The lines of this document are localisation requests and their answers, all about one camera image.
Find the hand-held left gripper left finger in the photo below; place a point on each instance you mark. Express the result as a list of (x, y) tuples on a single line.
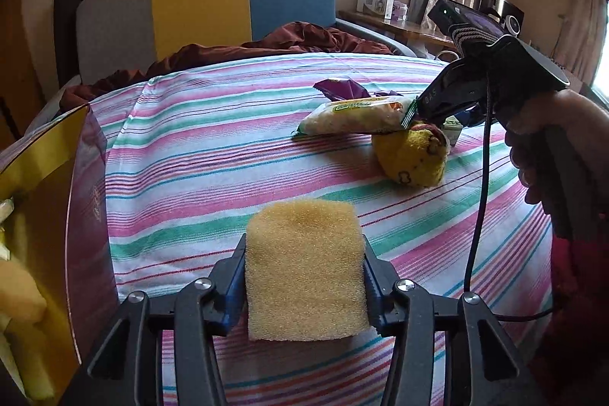
[(235, 287)]

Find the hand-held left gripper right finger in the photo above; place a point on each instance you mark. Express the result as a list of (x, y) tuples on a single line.
[(373, 292)]

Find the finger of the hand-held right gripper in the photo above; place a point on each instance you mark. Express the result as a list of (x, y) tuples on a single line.
[(470, 116), (447, 97)]

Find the yellow sponge block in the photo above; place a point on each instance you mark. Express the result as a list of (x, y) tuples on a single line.
[(307, 273)]

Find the green-edged peanut packet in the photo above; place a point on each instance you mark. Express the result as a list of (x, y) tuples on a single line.
[(357, 116)]

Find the purple box with gold lining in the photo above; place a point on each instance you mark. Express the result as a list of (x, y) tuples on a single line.
[(88, 220)]

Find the person's right forearm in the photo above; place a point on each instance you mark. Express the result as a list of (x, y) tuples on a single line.
[(580, 292)]

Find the person's right hand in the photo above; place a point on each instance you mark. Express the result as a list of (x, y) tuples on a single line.
[(525, 139)]

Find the green carton box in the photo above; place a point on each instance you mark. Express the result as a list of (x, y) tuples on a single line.
[(453, 131)]

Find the yellow plush toy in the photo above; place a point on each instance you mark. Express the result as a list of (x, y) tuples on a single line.
[(414, 158)]

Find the wooden desk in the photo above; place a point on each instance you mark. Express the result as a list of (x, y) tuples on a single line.
[(399, 28)]

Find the purple-labelled white box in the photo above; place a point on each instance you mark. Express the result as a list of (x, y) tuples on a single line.
[(399, 11)]

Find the purple snack packet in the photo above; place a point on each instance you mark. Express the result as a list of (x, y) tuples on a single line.
[(345, 88)]

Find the striped bedsheet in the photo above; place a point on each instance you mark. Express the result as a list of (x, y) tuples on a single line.
[(214, 139)]

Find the maroon blanket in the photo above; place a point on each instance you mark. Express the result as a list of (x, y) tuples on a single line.
[(295, 39)]

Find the blue yellow grey headboard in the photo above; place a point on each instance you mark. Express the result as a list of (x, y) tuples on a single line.
[(204, 6)]

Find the grey bed rail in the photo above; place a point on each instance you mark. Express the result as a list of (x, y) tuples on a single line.
[(376, 36)]

